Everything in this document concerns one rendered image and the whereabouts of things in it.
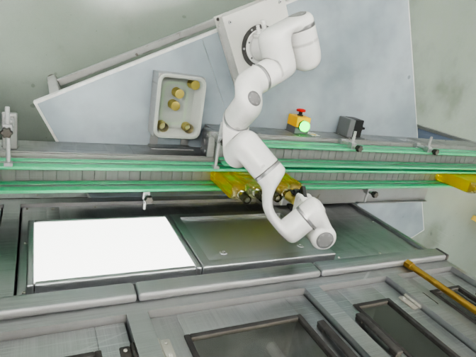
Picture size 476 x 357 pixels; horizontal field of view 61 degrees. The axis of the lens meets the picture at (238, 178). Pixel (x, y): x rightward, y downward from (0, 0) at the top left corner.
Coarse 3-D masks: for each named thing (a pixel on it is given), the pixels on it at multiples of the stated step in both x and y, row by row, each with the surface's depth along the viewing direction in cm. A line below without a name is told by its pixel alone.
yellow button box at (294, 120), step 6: (294, 114) 171; (288, 120) 172; (294, 120) 168; (300, 120) 167; (306, 120) 169; (288, 126) 172; (294, 126) 169; (294, 132) 169; (300, 132) 170; (306, 132) 171
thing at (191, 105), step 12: (168, 84) 144; (180, 84) 146; (204, 84) 143; (168, 96) 146; (192, 96) 150; (204, 96) 144; (156, 108) 138; (168, 108) 147; (180, 108) 149; (192, 108) 151; (156, 120) 140; (168, 120) 149; (180, 120) 151; (192, 120) 151; (156, 132) 141; (168, 132) 146; (180, 132) 148; (192, 132) 150
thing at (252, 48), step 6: (264, 24) 142; (258, 30) 142; (252, 36) 144; (258, 36) 142; (246, 42) 144; (252, 42) 144; (246, 48) 145; (252, 48) 144; (258, 48) 141; (252, 54) 146; (258, 54) 142; (252, 60) 147; (258, 60) 149
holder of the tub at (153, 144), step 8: (160, 72) 137; (168, 72) 141; (152, 80) 143; (152, 88) 143; (152, 96) 143; (152, 104) 143; (152, 112) 143; (152, 120) 143; (152, 128) 143; (152, 136) 150; (152, 144) 151; (160, 144) 152; (168, 144) 154; (184, 144) 157
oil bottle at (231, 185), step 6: (216, 174) 147; (222, 174) 143; (228, 174) 144; (216, 180) 147; (222, 180) 142; (228, 180) 139; (234, 180) 139; (240, 180) 140; (222, 186) 142; (228, 186) 138; (234, 186) 135; (240, 186) 135; (228, 192) 138; (234, 192) 135; (234, 198) 136
